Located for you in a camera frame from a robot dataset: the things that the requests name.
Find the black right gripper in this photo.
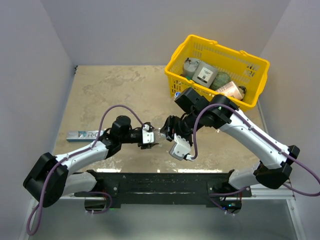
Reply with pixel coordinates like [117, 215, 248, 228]
[160, 110, 204, 150]

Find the clear plastic bottle small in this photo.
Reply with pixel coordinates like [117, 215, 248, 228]
[152, 128, 166, 143]

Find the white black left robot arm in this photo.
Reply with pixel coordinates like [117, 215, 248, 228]
[23, 115, 156, 208]

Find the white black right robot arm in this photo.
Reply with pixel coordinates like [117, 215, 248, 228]
[160, 87, 300, 197]

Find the blue silver flat box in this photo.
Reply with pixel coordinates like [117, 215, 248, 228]
[66, 130, 104, 143]

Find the grey wrapped tissue roll rear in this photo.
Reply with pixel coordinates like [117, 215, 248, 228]
[183, 57, 201, 78]

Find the pink white tissue roll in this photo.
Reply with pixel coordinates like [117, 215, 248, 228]
[216, 81, 247, 101]

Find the green netted melon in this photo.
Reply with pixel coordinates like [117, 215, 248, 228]
[209, 71, 231, 91]

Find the yellow plastic shopping basket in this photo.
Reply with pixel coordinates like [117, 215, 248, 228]
[164, 34, 270, 112]

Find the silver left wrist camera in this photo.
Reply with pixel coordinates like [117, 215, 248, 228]
[142, 130, 155, 145]

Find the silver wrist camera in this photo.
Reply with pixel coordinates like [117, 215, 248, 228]
[142, 130, 155, 145]
[169, 133, 194, 162]

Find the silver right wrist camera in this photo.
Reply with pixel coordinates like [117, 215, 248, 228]
[169, 133, 194, 162]

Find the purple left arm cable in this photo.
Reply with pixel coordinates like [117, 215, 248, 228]
[26, 104, 151, 236]

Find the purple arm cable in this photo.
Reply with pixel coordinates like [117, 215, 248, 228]
[187, 103, 320, 196]
[26, 104, 151, 236]

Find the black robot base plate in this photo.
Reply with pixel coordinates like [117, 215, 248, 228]
[75, 170, 252, 213]

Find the aluminium frame rail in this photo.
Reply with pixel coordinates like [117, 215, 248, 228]
[24, 171, 307, 240]

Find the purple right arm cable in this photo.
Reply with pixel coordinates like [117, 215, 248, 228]
[187, 103, 320, 196]

